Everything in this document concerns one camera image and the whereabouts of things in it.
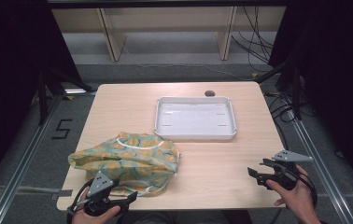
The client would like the person's right hand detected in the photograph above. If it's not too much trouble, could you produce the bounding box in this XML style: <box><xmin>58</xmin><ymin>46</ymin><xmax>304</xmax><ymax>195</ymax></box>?
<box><xmin>265</xmin><ymin>164</ymin><xmax>322</xmax><ymax>224</ymax></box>

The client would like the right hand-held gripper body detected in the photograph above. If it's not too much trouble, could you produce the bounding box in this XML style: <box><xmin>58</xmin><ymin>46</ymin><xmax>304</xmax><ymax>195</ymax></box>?
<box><xmin>260</xmin><ymin>149</ymin><xmax>315</xmax><ymax>191</ymax></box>

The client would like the orange print fabric bag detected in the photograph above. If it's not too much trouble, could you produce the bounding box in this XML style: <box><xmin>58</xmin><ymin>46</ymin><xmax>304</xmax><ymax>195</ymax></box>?
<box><xmin>67</xmin><ymin>131</ymin><xmax>181</xmax><ymax>198</ymax></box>

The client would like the person's left hand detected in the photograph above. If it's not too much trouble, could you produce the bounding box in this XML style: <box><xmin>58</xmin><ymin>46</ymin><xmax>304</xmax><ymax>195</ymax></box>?
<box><xmin>71</xmin><ymin>186</ymin><xmax>121</xmax><ymax>224</ymax></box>

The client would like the beige wooden furniture frame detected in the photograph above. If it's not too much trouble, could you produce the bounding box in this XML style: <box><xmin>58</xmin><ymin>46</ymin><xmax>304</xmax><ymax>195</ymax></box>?
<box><xmin>51</xmin><ymin>5</ymin><xmax>288</xmax><ymax>63</ymax></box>

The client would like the black floor cable tangle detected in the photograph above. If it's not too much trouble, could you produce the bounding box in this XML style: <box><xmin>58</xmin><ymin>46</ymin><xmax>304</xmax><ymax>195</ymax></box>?
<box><xmin>263</xmin><ymin>90</ymin><xmax>311</xmax><ymax>125</ymax></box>

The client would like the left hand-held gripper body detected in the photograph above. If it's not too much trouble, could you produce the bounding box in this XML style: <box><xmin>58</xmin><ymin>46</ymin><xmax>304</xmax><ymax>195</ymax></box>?
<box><xmin>84</xmin><ymin>170</ymin><xmax>126</xmax><ymax>217</ymax></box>

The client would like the black metal stand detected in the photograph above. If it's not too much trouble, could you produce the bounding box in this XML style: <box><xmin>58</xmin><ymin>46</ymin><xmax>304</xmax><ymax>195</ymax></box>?
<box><xmin>36</xmin><ymin>65</ymin><xmax>97</xmax><ymax>126</ymax></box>
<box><xmin>254</xmin><ymin>57</ymin><xmax>304</xmax><ymax>121</ymax></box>

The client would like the aluminium floor rail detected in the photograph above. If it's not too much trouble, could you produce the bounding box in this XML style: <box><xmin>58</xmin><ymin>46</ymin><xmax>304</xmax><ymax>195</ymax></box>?
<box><xmin>0</xmin><ymin>93</ymin><xmax>64</xmax><ymax>224</ymax></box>
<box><xmin>285</xmin><ymin>106</ymin><xmax>353</xmax><ymax>224</ymax></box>

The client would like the black hanging cable bundle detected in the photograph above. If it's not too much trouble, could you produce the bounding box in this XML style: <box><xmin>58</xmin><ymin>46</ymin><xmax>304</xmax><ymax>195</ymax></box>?
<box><xmin>231</xmin><ymin>5</ymin><xmax>275</xmax><ymax>75</ymax></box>

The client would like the white plastic tray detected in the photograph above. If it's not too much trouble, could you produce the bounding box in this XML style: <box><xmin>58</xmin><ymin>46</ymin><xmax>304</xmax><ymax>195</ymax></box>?
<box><xmin>153</xmin><ymin>95</ymin><xmax>239</xmax><ymax>142</ymax></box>

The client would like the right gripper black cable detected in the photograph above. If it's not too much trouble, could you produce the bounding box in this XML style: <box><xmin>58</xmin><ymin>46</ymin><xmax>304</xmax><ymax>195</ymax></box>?
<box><xmin>289</xmin><ymin>169</ymin><xmax>319</xmax><ymax>209</ymax></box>

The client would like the dark curtain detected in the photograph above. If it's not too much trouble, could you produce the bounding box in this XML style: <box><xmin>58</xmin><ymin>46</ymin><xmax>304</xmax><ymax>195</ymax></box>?
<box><xmin>0</xmin><ymin>0</ymin><xmax>85</xmax><ymax>200</ymax></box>
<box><xmin>267</xmin><ymin>0</ymin><xmax>353</xmax><ymax>202</ymax></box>

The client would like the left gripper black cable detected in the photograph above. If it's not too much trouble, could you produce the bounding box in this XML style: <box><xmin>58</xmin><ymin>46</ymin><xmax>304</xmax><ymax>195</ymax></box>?
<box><xmin>65</xmin><ymin>178</ymin><xmax>95</xmax><ymax>224</ymax></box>

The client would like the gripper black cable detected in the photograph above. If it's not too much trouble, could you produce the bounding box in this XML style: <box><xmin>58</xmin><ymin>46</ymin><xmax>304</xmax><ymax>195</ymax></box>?
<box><xmin>289</xmin><ymin>169</ymin><xmax>319</xmax><ymax>209</ymax></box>
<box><xmin>65</xmin><ymin>178</ymin><xmax>95</xmax><ymax>224</ymax></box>

